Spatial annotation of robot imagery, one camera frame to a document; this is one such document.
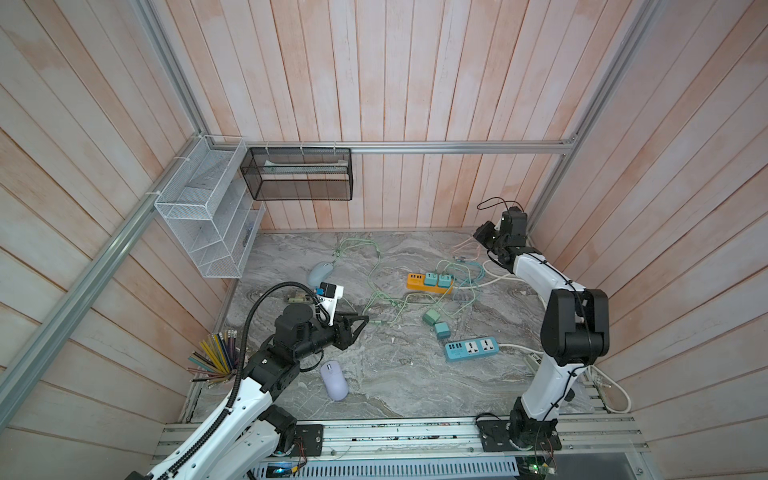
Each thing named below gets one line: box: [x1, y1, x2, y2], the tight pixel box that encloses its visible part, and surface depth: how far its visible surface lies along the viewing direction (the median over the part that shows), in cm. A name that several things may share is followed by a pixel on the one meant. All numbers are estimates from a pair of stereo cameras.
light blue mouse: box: [307, 262, 333, 287], surface depth 108 cm
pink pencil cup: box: [187, 330, 240, 391], surface depth 77 cm
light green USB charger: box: [422, 308, 441, 326], surface depth 97 cm
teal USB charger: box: [434, 322, 451, 340], surface depth 93 cm
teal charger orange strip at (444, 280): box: [438, 274, 452, 288], surface depth 100 cm
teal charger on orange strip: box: [424, 272, 438, 287], surface depth 100 cm
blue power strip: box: [445, 336, 500, 362], surface depth 88 cm
